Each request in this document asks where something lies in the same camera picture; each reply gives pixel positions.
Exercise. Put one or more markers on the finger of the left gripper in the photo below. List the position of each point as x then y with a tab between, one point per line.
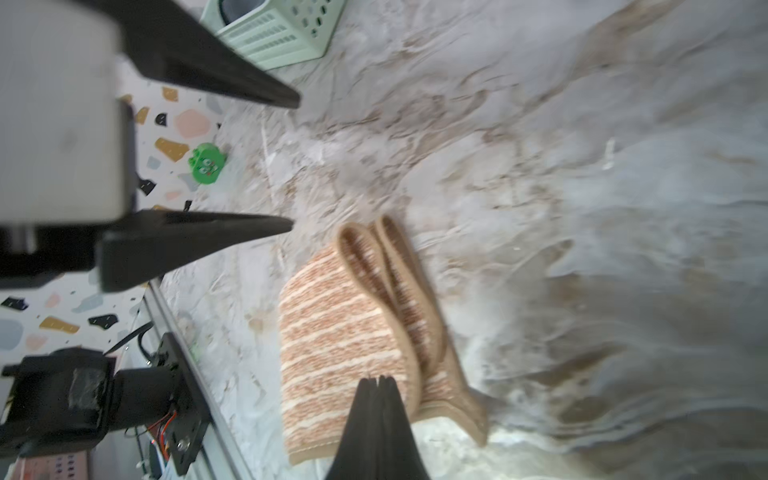
166	44

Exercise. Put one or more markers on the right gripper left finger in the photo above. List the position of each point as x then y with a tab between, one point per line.
356	456

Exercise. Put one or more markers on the mint green plastic basket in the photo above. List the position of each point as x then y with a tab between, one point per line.
276	34

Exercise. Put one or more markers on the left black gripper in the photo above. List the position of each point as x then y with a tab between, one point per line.
132	249

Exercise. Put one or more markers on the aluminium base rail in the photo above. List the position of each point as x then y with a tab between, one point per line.
162	400

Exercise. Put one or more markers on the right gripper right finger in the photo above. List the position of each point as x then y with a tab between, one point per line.
398	455

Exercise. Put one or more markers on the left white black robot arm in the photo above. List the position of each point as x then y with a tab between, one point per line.
59	402

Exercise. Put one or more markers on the striped orange dishcloth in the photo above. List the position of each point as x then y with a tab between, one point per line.
362	307

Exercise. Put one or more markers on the green toy block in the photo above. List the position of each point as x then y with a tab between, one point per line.
206	163

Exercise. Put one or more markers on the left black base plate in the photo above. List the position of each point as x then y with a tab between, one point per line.
181	431

